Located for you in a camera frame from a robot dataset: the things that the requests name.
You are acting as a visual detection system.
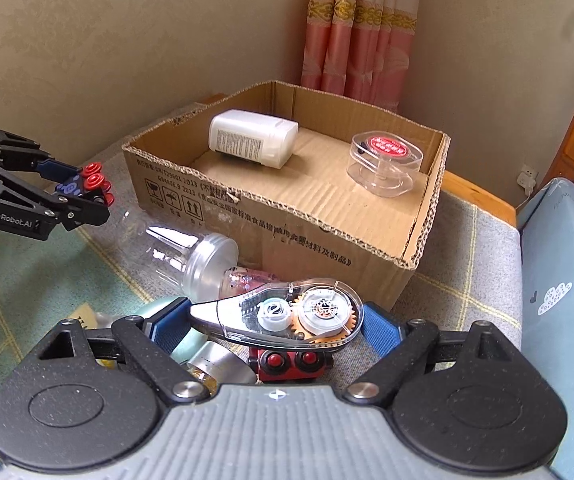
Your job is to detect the clear bottle yellow capsules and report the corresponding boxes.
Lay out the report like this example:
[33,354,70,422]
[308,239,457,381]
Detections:
[186,341,258,393]

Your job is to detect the large clear plastic jar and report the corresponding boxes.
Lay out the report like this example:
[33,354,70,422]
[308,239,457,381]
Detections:
[92,206,239,302]

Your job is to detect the clear correction tape dispenser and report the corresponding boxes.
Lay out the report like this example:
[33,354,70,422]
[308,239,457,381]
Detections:
[188,278,364,352]

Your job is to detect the red toy car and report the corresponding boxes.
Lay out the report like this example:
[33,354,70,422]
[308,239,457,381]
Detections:
[248,347,334,384]

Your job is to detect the clear jar red label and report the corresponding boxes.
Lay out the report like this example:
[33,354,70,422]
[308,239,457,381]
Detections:
[346,130,424,198]

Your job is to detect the white plastic bottle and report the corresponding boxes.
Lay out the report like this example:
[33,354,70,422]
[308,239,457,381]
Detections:
[208,110,300,169]

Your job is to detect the mint green round case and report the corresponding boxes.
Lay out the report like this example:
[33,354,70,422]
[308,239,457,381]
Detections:
[136,297,206,363]

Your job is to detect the grey green checked blanket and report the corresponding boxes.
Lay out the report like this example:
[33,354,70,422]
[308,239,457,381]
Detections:
[0,152,524,406]

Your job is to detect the open cardboard box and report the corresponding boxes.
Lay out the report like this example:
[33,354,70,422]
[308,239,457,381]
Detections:
[123,81,450,309]

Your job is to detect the pink curtain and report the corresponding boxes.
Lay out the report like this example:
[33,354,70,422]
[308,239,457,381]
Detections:
[301,0,419,112]

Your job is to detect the white wall socket charger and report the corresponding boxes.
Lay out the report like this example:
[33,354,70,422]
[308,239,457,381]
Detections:
[517,165,537,197]

